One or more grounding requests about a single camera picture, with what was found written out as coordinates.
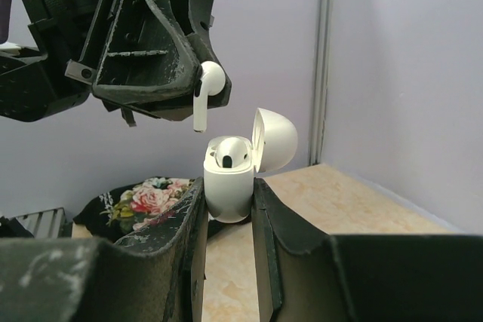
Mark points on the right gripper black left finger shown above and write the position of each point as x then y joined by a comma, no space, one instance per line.
156,273

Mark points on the white earbud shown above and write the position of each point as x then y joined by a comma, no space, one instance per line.
211,83
231,152

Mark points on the white earbud charging case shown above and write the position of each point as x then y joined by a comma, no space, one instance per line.
229,192

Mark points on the black floral printed cloth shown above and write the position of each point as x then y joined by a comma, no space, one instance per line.
120,211

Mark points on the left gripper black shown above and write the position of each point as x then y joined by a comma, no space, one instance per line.
63,68

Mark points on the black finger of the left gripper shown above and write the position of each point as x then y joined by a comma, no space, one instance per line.
166,77

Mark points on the aluminium frame corner post left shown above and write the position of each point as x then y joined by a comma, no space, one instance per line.
320,81

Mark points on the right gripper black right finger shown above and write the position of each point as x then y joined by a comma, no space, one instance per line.
305,274

